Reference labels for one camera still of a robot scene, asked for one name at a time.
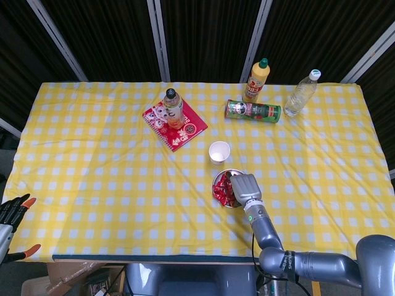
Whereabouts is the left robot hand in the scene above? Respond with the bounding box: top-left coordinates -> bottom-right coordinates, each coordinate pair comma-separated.
0,193 -> 42,265

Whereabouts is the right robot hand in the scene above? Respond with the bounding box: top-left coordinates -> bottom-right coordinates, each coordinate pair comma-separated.
224,173 -> 264,206

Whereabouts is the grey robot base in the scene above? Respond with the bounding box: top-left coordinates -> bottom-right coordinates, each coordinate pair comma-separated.
125,263 -> 259,296

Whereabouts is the white paper cup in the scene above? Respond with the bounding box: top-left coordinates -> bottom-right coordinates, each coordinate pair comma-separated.
208,141 -> 231,165

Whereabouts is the round steel plate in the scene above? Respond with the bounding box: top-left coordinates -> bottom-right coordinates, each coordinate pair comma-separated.
212,168 -> 248,209

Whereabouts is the green chips can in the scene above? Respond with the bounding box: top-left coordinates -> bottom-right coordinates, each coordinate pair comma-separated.
224,99 -> 281,124

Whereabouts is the red spiral notebook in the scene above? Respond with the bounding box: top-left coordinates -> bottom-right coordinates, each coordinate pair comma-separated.
141,99 -> 209,153

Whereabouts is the brown cardboard box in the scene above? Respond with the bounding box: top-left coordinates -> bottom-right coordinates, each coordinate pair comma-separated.
21,263 -> 126,296

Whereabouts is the yellow white checked tablecloth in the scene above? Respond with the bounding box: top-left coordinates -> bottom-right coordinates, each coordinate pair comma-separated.
1,80 -> 395,263

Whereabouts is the orange tea drink bottle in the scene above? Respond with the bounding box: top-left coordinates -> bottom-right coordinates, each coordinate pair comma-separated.
162,88 -> 186,130

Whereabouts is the yellow bottle green cap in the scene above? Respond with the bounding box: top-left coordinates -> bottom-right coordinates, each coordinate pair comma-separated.
242,57 -> 271,104

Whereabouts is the clear water bottle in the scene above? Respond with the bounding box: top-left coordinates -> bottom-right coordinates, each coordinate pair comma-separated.
283,69 -> 322,117

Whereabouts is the dark teal table pad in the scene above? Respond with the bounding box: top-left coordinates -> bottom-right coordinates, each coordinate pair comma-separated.
52,254 -> 262,265

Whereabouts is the black curtain panel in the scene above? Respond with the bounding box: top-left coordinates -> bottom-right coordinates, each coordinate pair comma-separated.
160,0 -> 263,83
0,0 -> 78,130
251,0 -> 395,83
354,51 -> 395,172
41,0 -> 163,83

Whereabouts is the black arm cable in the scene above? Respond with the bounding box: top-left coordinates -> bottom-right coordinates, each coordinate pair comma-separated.
250,229 -> 312,296

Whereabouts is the grey partition post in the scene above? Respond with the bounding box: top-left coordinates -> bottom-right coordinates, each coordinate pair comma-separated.
146,0 -> 172,83
340,27 -> 395,84
239,0 -> 274,83
0,117 -> 22,139
26,0 -> 89,82

